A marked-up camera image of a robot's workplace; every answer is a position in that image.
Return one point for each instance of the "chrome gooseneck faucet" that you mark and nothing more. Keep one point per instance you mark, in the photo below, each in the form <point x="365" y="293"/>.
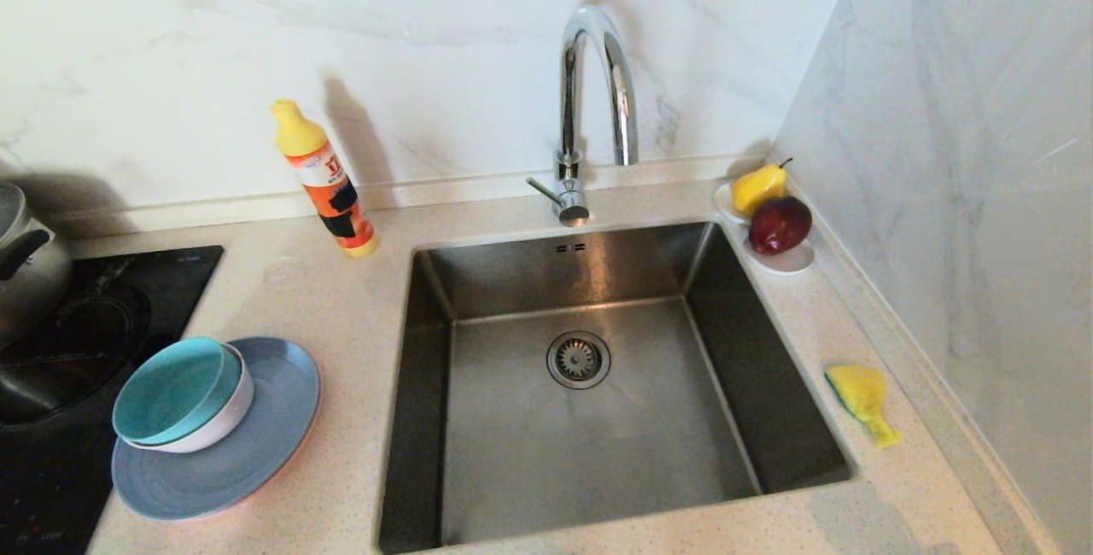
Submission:
<point x="569" y="94"/>

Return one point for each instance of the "dish soap bottle yellow cap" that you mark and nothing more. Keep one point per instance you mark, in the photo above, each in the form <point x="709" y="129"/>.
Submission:
<point x="333" y="196"/>

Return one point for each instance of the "yellow green sponge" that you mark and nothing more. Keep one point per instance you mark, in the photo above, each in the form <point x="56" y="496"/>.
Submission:
<point x="858" y="391"/>

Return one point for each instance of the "blue plate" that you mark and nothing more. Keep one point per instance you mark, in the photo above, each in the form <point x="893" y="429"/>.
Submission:
<point x="256" y="452"/>

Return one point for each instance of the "small light pink plate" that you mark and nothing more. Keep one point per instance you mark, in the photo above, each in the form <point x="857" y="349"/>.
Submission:
<point x="226" y="423"/>

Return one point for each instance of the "teal bowl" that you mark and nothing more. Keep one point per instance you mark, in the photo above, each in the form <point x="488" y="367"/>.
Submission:
<point x="175" y="388"/>

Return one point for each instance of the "stainless steel sink basin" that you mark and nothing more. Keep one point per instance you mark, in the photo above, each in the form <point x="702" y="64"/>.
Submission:
<point x="512" y="452"/>

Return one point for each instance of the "round metal drain strainer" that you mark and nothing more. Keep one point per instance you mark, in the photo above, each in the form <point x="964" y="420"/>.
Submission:
<point x="579" y="359"/>

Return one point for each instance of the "yellow pear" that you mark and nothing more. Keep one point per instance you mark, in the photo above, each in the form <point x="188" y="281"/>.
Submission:
<point x="758" y="188"/>

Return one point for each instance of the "dark red apple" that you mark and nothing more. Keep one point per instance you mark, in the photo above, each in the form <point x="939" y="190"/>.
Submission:
<point x="779" y="226"/>

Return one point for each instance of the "small white fruit dish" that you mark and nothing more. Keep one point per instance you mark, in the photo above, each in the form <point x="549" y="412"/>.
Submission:
<point x="790" y="265"/>

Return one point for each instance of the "black glass cooktop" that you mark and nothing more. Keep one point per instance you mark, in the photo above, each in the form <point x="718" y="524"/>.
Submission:
<point x="51" y="478"/>

